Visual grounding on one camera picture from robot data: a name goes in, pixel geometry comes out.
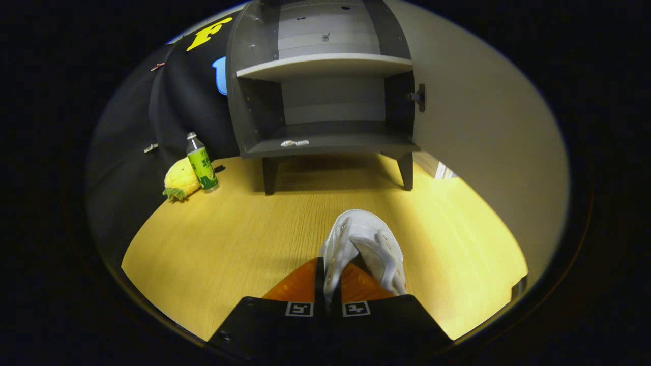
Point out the grey shoe cabinet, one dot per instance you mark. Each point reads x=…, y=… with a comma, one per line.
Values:
x=330, y=99

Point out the white canvas shoe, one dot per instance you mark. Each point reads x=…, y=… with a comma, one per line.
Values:
x=366, y=239

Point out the yellow pineapple plush toy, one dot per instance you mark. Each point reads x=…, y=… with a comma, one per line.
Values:
x=180, y=180

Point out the white cabinet shelf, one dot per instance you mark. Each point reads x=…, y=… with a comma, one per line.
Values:
x=325, y=65

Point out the green label drink bottle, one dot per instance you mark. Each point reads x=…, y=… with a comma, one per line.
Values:
x=202, y=168

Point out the silver cloth clip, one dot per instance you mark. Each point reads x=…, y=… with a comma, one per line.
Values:
x=150, y=148

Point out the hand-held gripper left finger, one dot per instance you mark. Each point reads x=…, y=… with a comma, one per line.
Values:
x=319, y=284

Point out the metal door hinge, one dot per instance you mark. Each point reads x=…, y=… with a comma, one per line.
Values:
x=419, y=96

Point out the beige shoe cabinet door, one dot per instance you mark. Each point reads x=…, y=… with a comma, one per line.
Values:
x=483, y=127

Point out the black backdrop cloth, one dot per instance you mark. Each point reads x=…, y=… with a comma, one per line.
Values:
x=173, y=101

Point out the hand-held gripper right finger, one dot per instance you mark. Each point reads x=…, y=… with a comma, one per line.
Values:
x=391, y=325

